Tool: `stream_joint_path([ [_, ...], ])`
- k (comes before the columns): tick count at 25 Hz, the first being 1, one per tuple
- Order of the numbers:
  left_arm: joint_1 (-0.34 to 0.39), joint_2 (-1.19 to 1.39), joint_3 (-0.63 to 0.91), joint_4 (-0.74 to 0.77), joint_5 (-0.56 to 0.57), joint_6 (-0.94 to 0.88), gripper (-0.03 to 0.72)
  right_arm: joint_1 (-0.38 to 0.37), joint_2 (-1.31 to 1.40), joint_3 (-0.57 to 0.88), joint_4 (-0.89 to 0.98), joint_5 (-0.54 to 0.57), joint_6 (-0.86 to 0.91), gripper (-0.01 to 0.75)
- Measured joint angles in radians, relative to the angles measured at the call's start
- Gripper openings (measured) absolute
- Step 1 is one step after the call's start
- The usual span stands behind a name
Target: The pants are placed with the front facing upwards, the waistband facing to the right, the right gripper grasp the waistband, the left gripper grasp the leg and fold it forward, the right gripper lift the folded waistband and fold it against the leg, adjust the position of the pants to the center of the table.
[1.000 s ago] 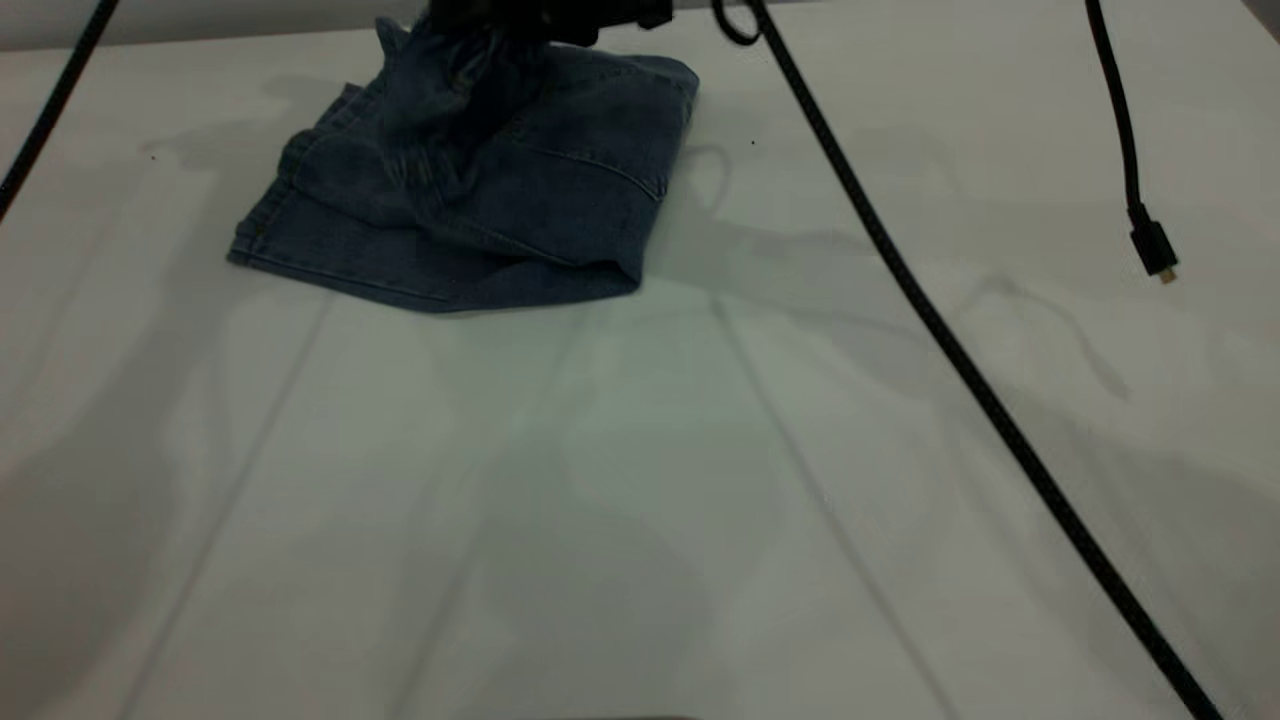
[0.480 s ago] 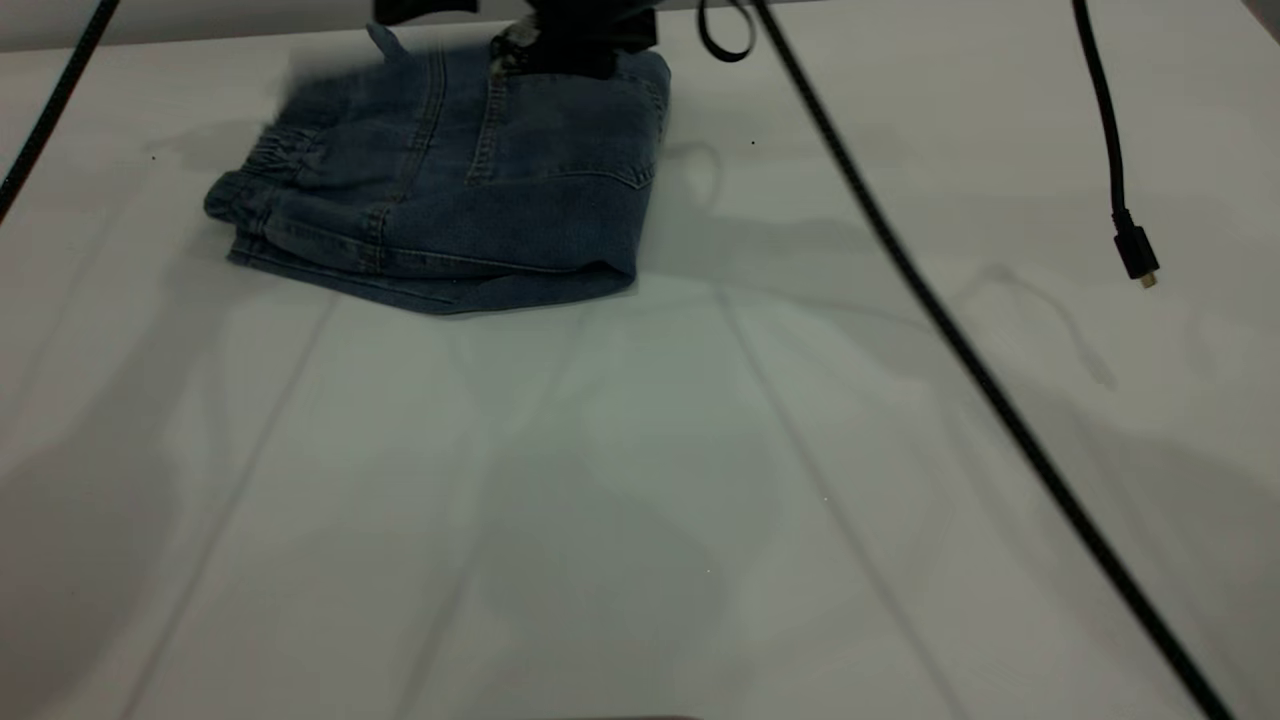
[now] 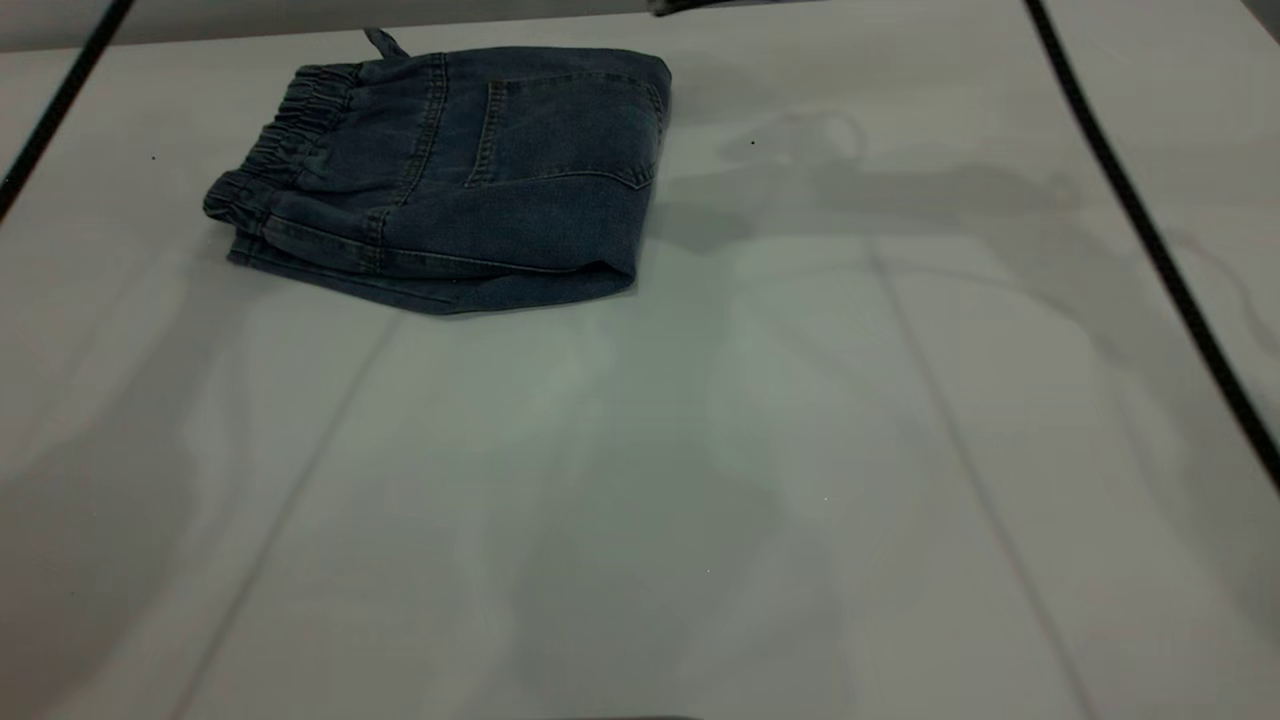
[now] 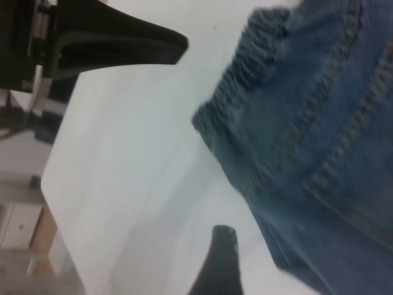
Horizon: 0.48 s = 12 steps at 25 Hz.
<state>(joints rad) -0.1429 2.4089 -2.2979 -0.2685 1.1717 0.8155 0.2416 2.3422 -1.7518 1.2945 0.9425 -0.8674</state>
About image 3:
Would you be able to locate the blue denim pants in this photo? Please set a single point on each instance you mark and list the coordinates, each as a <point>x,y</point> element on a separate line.
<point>520,200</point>

